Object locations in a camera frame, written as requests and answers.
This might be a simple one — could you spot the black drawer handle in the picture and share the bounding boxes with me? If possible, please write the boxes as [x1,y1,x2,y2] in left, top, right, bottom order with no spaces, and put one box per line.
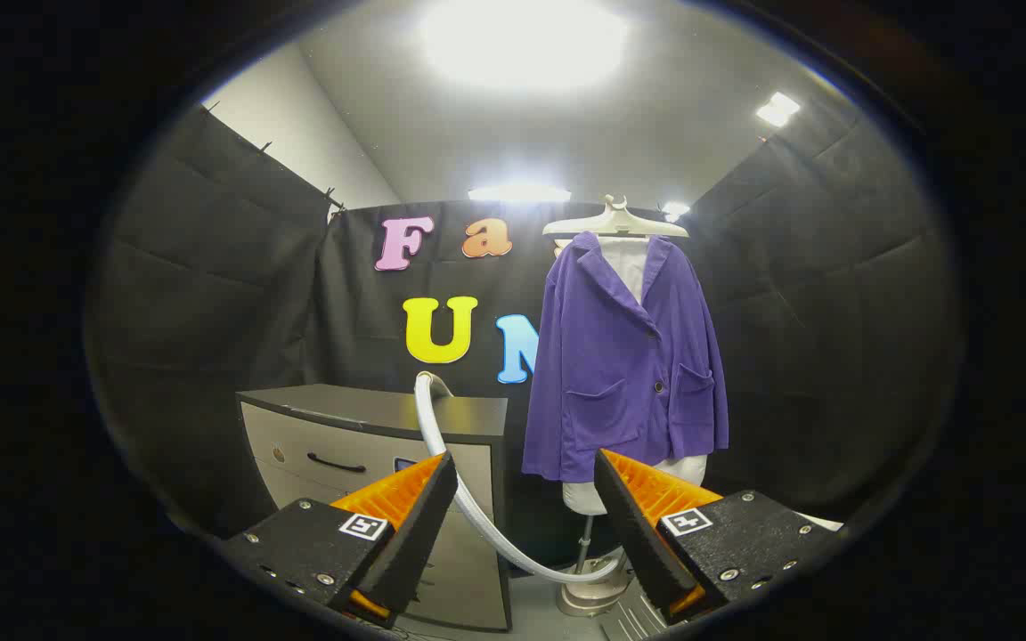
[306,451,368,475]

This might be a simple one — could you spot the garment steamer base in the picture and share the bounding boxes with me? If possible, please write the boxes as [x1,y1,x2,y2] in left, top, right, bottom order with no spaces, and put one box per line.
[556,552,665,641]

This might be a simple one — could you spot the double square ceiling light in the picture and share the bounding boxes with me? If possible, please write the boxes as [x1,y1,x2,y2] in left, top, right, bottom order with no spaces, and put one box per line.
[755,91,802,128]

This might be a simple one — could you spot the large ceiling light panel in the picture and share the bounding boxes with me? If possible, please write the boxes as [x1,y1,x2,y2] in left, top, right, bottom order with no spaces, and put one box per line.
[419,0,630,90]

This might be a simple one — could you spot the white plastic clothes hanger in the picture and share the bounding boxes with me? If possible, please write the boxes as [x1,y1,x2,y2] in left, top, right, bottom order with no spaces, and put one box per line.
[541,194,690,239]

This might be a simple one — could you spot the black backdrop cloth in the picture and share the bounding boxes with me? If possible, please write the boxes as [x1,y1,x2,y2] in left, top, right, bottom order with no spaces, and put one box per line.
[90,85,959,544]

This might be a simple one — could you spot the white garment steamer hose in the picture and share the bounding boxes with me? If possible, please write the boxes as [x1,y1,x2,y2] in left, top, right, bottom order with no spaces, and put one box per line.
[413,371,627,585]

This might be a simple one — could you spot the grey drawer cabinet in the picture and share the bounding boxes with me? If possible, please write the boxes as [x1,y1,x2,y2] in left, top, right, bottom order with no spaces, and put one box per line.
[237,383,514,633]

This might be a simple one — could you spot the purple corduroy jacket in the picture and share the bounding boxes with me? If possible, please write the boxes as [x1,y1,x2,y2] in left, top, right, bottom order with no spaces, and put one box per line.
[522,231,730,484]

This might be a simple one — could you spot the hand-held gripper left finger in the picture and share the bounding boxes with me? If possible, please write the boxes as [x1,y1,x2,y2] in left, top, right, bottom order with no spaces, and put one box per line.
[221,450,460,629]

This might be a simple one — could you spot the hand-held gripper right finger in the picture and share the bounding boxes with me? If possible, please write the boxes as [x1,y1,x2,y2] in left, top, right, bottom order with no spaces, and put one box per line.
[593,448,845,626]

